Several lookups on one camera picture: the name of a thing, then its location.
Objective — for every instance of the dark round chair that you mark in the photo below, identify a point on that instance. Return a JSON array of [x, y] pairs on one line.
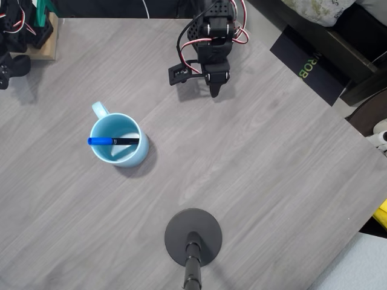
[[369, 111]]

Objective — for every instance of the wooden base board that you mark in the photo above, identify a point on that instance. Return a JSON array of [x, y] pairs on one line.
[[48, 51]]

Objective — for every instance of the black round-base camera stand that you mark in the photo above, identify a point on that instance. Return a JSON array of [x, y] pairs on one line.
[[181, 229]]

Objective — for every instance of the light blue ceramic mug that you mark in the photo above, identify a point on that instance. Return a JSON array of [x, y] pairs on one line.
[[133, 157]]

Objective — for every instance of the blue marker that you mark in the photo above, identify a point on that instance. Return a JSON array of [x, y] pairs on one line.
[[99, 141]]

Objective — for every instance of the dark wooden furniture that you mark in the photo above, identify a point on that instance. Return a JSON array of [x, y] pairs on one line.
[[356, 51]]

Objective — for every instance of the black box with green lettering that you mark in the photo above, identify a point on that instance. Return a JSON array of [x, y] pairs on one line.
[[320, 75]]

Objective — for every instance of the green clamp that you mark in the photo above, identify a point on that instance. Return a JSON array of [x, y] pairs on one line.
[[42, 15]]

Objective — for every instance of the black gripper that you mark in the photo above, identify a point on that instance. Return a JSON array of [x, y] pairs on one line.
[[217, 76]]

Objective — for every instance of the white device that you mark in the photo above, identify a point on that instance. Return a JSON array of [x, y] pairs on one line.
[[380, 134]]

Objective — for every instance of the yellow object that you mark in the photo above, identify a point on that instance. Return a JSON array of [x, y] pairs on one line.
[[382, 216]]

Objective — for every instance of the light grey cushion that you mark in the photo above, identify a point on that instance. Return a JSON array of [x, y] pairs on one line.
[[356, 266]]

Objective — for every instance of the floral patterned pillow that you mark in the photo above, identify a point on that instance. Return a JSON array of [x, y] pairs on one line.
[[320, 10]]

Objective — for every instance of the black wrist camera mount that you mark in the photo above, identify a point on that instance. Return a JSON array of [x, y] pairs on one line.
[[178, 74]]

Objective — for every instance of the black leader arm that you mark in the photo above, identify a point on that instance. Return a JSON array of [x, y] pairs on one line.
[[18, 33]]

